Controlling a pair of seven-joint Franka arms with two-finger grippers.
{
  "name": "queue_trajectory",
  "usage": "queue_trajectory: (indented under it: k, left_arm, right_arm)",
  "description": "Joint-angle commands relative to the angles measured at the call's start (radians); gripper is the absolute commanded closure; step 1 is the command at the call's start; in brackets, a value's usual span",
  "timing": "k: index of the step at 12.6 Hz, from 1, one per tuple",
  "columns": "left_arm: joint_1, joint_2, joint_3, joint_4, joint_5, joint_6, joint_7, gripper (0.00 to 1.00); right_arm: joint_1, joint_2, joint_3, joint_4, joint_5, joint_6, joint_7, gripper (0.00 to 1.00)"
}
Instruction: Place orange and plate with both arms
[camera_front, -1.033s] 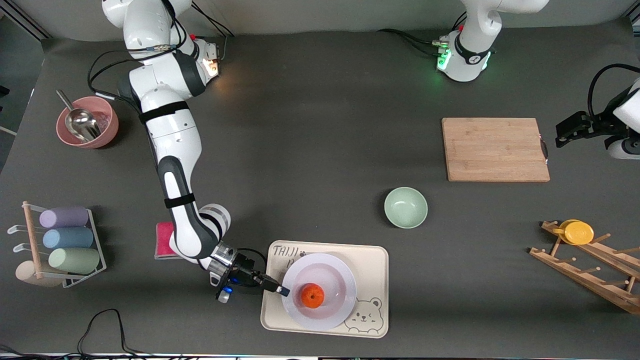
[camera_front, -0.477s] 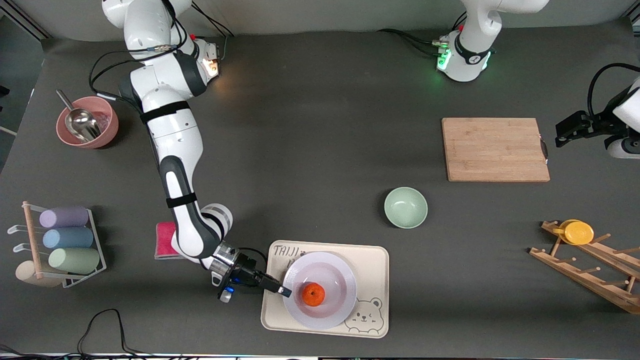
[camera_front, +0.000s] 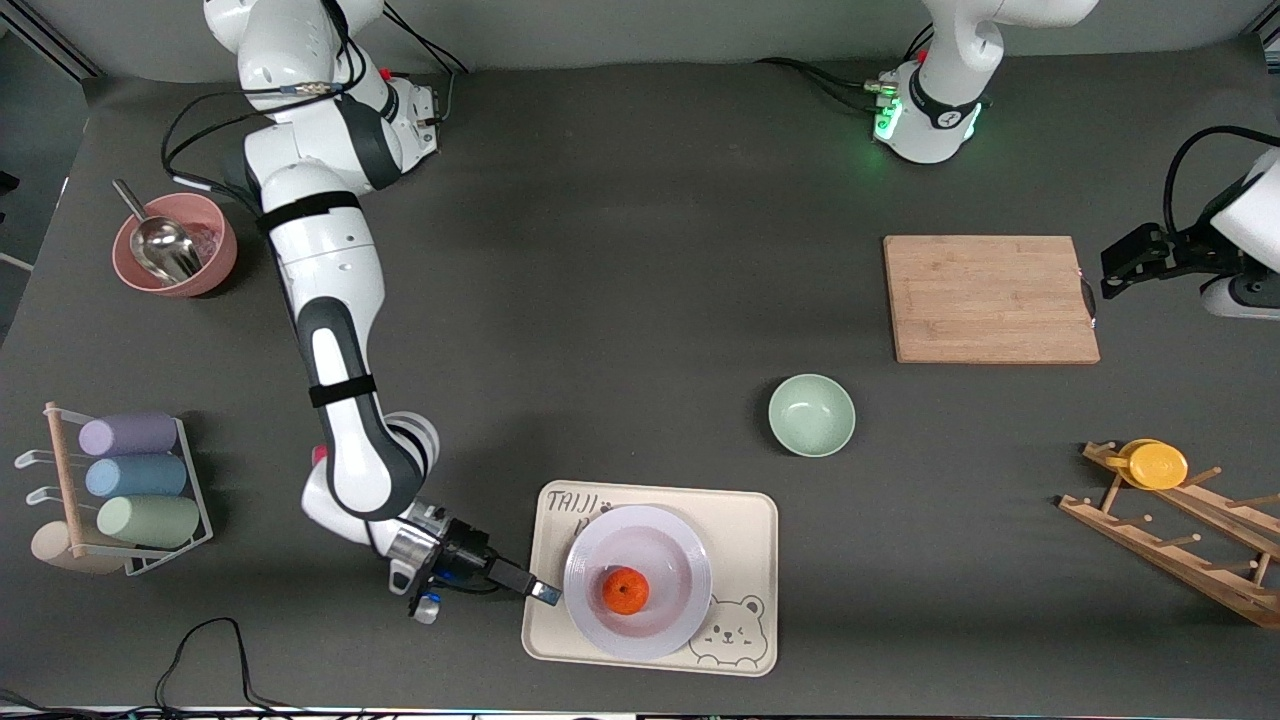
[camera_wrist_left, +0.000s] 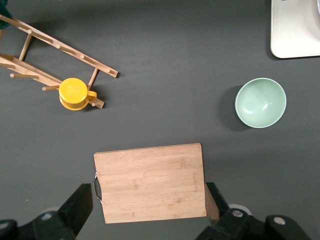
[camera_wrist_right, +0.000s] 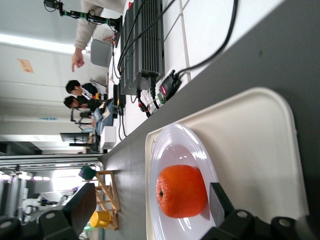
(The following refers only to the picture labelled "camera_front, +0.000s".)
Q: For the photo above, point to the blue cup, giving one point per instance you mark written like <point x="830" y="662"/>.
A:
<point x="135" y="476"/>

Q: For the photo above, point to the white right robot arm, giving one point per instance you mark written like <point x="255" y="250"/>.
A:
<point x="330" y="300"/>

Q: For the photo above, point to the pink bowl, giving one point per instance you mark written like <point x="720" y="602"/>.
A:
<point x="218" y="262"/>

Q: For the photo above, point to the beige cup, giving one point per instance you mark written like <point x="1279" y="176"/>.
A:
<point x="50" y="550"/>

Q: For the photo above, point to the metal scoop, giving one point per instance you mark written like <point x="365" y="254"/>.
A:
<point x="165" y="245"/>

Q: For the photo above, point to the green cup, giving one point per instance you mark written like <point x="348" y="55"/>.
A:
<point x="150" y="520"/>

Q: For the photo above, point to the light green bowl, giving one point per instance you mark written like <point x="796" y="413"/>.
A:
<point x="811" y="415"/>

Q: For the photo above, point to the wooden peg dish rack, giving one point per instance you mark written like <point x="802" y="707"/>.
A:
<point x="1180" y="545"/>

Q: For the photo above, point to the orange fruit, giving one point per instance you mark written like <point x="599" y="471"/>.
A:
<point x="626" y="590"/>

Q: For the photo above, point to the yellow cup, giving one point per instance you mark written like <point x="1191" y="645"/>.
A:
<point x="1158" y="466"/>

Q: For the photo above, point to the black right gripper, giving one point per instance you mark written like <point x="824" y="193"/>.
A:
<point x="464" y="559"/>

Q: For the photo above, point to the beige bear print tray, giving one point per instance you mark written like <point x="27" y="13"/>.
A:
<point x="745" y="540"/>

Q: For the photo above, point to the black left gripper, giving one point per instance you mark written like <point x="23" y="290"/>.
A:
<point x="1183" y="251"/>

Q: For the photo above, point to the wooden cutting board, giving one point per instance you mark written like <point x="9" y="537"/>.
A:
<point x="985" y="300"/>

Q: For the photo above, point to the purple cup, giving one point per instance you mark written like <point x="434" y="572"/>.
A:
<point x="130" y="435"/>

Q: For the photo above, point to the wooden rack rod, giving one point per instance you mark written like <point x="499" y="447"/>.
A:
<point x="62" y="470"/>

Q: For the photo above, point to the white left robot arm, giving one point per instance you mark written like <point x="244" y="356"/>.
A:
<point x="950" y="100"/>

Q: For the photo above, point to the lavender round plate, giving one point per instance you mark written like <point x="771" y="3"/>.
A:
<point x="660" y="540"/>

